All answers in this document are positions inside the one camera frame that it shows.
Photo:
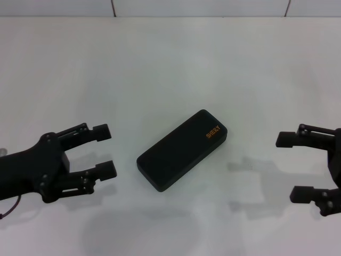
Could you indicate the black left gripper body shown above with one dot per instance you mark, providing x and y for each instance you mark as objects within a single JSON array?
[{"x": 29, "y": 170}]

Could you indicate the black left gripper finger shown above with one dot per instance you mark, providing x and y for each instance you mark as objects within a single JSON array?
[
  {"x": 102, "y": 132},
  {"x": 106, "y": 170}
]

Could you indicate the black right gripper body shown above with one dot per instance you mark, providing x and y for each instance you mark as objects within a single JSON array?
[{"x": 336, "y": 168}]

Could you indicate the black glasses case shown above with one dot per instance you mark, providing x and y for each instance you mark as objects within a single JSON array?
[{"x": 181, "y": 152}]

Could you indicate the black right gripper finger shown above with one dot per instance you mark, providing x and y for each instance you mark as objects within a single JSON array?
[
  {"x": 303, "y": 194},
  {"x": 286, "y": 139}
]

